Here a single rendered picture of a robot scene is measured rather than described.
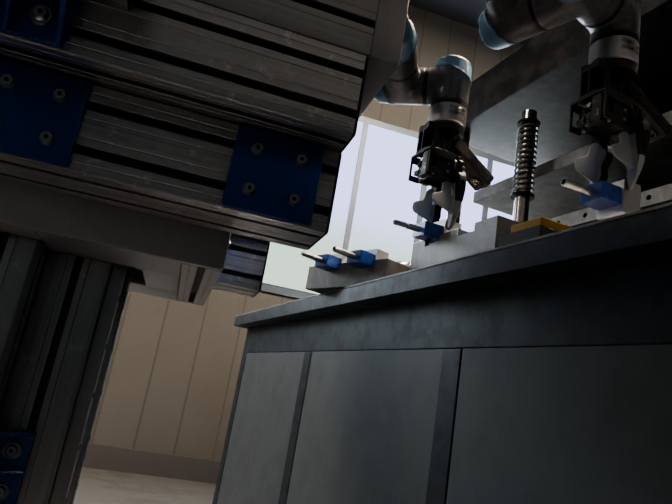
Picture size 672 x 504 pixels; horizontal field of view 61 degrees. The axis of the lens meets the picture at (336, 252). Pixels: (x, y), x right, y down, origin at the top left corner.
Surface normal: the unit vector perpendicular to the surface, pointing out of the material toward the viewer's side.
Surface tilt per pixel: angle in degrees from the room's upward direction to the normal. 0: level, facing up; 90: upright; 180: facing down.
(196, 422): 90
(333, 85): 90
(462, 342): 90
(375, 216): 90
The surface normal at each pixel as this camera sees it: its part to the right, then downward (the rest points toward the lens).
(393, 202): 0.28, -0.19
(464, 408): -0.90, -0.25
